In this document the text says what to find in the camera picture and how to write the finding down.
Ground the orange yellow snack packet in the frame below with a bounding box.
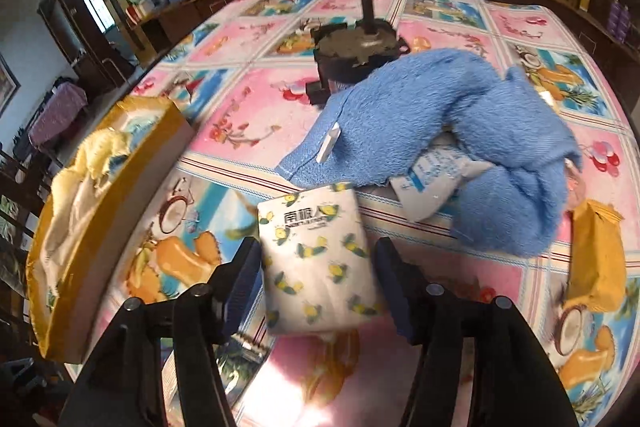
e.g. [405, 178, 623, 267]
[563, 199, 627, 312]

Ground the yellow cloth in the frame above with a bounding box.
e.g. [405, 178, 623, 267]
[40, 128, 132, 297]

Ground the white blue-text packet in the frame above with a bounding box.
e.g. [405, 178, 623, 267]
[390, 145, 494, 222]

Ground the lemon print tissue pack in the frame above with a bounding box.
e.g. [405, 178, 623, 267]
[257, 182, 385, 336]

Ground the large blue towel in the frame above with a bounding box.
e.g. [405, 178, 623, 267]
[276, 49, 582, 258]

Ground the yellow-rimmed white foam tray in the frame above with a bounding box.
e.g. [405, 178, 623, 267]
[26, 95, 194, 363]

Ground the pink fluffy toy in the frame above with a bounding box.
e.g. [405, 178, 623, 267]
[564, 159, 586, 211]

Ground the colourful cartoon tablecloth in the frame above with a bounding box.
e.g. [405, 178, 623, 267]
[93, 0, 639, 426]

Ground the black electric motor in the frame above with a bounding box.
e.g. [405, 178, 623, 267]
[306, 0, 410, 106]

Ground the purple bottles pair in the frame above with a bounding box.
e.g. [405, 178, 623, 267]
[606, 0, 630, 43]

